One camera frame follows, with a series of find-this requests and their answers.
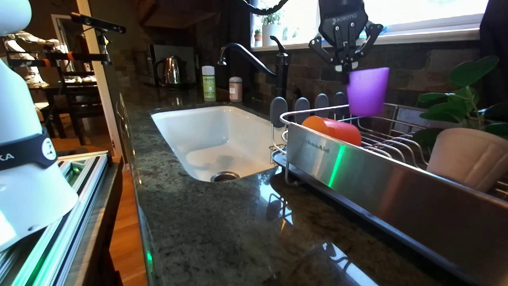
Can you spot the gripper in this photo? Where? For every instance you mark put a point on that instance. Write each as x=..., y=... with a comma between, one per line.
x=342, y=24

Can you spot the purple plastic cup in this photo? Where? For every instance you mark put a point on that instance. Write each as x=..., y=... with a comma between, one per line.
x=367, y=93

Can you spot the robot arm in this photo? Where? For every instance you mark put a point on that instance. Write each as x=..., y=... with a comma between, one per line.
x=24, y=119

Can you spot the orange plastic cup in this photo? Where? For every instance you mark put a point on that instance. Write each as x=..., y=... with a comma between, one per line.
x=335, y=129

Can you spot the white sink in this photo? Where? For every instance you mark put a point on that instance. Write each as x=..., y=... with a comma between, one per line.
x=214, y=139

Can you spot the black tap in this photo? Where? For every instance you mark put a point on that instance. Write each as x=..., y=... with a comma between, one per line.
x=282, y=71

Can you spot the window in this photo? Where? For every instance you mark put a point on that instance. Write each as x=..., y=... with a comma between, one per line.
x=416, y=16

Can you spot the small terracotta pot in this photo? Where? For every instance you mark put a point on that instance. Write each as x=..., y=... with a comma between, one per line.
x=258, y=39

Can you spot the pink bottle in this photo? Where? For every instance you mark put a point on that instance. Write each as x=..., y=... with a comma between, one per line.
x=235, y=89

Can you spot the soap bottle with green label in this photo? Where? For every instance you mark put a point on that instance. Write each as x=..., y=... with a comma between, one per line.
x=208, y=85

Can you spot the stainless steel dish rack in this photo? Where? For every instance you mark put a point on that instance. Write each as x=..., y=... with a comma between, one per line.
x=381, y=186

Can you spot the silver appliance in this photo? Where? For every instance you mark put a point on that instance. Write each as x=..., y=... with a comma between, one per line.
x=186, y=53

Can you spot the potted plant in white pot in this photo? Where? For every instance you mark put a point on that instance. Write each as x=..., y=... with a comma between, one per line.
x=468, y=159

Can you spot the steel kettle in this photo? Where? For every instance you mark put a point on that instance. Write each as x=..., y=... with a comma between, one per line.
x=170, y=71

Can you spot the dark wooden chair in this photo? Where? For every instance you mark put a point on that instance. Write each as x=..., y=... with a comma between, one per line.
x=81, y=103

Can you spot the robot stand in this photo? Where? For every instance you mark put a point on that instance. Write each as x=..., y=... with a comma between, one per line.
x=85, y=186

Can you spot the camera on mount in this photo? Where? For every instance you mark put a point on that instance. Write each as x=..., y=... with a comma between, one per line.
x=97, y=24

